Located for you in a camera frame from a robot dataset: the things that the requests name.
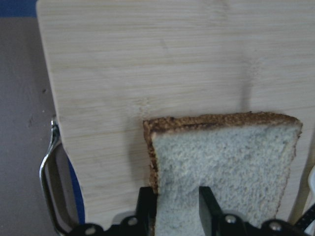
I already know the white bread slice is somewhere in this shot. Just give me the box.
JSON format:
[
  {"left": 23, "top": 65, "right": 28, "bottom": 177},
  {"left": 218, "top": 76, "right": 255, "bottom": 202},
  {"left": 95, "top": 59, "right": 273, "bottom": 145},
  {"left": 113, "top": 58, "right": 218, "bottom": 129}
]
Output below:
[{"left": 143, "top": 112, "right": 302, "bottom": 236}]

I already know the wooden cutting board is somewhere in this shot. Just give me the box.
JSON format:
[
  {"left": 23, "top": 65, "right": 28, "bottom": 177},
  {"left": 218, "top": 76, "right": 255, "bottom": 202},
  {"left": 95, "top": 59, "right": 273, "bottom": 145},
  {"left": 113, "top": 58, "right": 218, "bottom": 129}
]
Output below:
[{"left": 36, "top": 0, "right": 315, "bottom": 227}]

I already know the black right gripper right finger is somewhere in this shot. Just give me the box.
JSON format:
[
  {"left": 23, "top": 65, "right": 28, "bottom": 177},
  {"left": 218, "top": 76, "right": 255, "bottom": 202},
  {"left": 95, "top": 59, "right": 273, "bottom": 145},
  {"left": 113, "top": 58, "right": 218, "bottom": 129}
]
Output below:
[{"left": 199, "top": 186, "right": 223, "bottom": 236}]

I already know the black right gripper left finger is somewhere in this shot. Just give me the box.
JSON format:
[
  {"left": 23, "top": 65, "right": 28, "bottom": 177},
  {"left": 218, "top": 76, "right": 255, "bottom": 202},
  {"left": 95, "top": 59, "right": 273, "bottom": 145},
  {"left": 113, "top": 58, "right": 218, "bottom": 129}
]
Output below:
[{"left": 135, "top": 187, "right": 157, "bottom": 236}]

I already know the white plastic knife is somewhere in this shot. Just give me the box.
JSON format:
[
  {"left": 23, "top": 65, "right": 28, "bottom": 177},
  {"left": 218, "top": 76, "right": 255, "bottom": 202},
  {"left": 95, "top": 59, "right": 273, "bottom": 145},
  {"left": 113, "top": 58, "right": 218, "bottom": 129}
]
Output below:
[{"left": 308, "top": 166, "right": 315, "bottom": 195}]

